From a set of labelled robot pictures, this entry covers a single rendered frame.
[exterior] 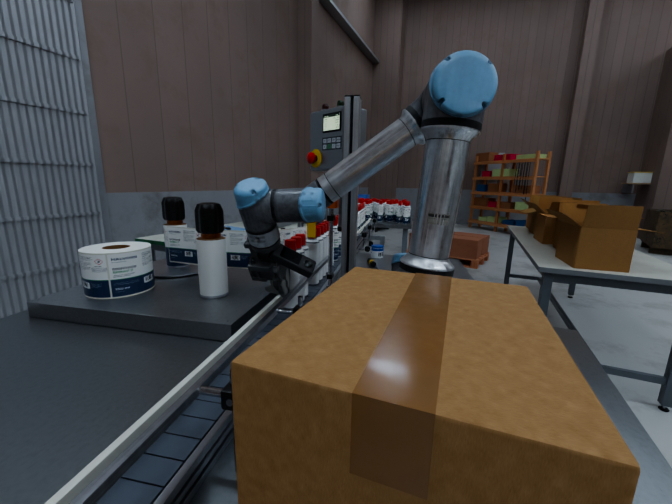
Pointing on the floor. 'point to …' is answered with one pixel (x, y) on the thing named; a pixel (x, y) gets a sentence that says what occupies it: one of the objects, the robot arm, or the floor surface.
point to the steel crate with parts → (659, 244)
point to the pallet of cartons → (470, 248)
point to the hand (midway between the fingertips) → (287, 294)
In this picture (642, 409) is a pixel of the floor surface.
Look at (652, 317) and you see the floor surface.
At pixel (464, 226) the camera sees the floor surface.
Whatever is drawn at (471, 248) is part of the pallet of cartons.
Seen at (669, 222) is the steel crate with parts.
